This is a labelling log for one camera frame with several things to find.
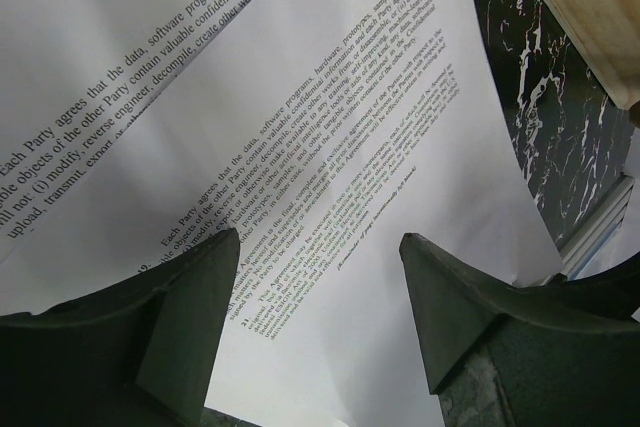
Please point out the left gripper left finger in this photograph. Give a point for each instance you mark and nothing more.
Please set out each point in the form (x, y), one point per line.
(137, 353)

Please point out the printed paper sheet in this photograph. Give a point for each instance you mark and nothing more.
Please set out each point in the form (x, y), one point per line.
(323, 131)
(75, 74)

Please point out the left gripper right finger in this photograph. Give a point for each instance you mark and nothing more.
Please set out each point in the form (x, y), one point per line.
(562, 354)

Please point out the aluminium frame rail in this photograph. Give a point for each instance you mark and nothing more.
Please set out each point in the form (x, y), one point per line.
(597, 229)

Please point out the wooden drying rack stand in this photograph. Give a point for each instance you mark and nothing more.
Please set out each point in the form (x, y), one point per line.
(606, 33)

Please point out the black marble pattern mat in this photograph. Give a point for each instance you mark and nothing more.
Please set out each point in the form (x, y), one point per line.
(570, 140)

